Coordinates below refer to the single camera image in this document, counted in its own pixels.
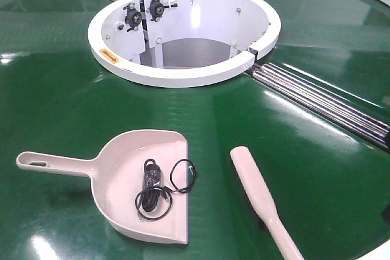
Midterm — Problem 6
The orange arrow warning sticker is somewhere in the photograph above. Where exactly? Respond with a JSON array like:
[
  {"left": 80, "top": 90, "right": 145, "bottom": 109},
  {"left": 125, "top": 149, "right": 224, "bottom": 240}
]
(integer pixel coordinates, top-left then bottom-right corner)
[{"left": 99, "top": 48, "right": 120, "bottom": 64}]

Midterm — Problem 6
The black bearing mount left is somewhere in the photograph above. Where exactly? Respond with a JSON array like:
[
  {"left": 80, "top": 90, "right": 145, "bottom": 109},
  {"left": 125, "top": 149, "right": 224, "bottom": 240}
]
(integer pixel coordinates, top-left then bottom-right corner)
[{"left": 123, "top": 3, "right": 142, "bottom": 32}]

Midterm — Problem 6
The black bearing mount right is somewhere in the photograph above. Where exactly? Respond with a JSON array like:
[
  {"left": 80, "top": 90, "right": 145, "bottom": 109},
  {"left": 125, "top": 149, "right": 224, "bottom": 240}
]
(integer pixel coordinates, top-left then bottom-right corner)
[{"left": 146, "top": 0, "right": 178, "bottom": 22}]

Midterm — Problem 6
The white central conveyor ring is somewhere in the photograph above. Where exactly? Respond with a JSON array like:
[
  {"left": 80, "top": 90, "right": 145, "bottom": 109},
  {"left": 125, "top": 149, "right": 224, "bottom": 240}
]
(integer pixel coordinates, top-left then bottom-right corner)
[{"left": 87, "top": 0, "right": 282, "bottom": 88}]

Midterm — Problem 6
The black cable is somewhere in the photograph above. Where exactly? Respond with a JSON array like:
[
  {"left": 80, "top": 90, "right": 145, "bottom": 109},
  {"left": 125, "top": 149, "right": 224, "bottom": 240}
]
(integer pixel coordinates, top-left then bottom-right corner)
[{"left": 135, "top": 158, "right": 197, "bottom": 221}]

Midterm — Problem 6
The beige plastic dustpan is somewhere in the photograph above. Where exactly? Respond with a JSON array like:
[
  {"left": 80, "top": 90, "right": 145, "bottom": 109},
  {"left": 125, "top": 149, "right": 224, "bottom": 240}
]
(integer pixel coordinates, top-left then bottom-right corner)
[{"left": 16, "top": 129, "right": 189, "bottom": 245}]

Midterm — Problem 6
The beige hand broom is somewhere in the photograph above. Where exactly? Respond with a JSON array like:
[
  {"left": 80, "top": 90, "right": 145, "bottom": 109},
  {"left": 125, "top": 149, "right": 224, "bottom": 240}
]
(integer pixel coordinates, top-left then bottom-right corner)
[{"left": 230, "top": 146, "right": 303, "bottom": 259}]

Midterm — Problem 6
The black bearing mount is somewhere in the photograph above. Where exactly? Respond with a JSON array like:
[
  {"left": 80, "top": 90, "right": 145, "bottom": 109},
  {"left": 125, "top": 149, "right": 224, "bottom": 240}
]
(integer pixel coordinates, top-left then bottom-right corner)
[
  {"left": 123, "top": 3, "right": 142, "bottom": 32},
  {"left": 146, "top": 0, "right": 178, "bottom": 22}
]

